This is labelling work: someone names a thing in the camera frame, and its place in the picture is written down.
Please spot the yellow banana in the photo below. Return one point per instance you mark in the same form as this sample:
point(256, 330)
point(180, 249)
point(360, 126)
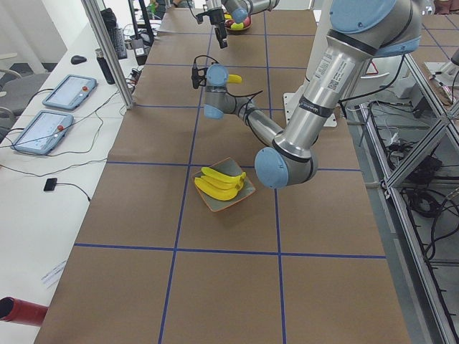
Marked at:
point(236, 79)
point(223, 185)
point(215, 193)
point(210, 172)

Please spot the grey square plate orange rim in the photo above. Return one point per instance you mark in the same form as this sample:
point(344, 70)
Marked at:
point(230, 167)

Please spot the black computer mouse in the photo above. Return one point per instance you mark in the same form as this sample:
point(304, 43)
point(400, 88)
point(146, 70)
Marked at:
point(77, 59)

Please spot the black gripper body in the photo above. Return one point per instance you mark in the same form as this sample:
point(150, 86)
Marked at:
point(217, 19)

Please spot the far teach pendant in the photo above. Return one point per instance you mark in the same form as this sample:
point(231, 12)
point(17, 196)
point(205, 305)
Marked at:
point(71, 92)

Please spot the red cylinder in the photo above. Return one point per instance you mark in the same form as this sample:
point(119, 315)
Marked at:
point(21, 312)

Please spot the near teach pendant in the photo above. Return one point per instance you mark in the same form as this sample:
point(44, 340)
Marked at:
point(43, 133)

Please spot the black small puck device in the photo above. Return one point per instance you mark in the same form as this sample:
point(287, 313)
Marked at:
point(50, 184)

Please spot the woven fruit basket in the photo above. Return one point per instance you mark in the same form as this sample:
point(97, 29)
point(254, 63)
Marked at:
point(233, 26)

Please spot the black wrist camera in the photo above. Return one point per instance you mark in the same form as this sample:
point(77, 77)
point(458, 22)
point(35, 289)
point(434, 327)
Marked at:
point(200, 16)
point(198, 77)

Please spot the aluminium frame post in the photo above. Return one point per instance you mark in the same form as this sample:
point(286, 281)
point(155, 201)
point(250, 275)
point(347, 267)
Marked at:
point(101, 34)

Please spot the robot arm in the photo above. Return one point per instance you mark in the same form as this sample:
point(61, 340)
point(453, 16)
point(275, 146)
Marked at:
point(358, 31)
point(238, 10)

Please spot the black keyboard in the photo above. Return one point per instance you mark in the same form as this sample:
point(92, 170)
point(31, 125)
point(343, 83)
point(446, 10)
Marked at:
point(117, 40)

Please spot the teach pendant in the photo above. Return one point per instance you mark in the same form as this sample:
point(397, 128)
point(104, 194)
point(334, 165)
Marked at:
point(43, 133)
point(71, 92)

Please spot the dark water bottle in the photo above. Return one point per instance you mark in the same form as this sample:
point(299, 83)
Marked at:
point(104, 66)

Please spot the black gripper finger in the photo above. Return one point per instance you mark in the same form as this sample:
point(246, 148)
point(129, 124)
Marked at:
point(222, 39)

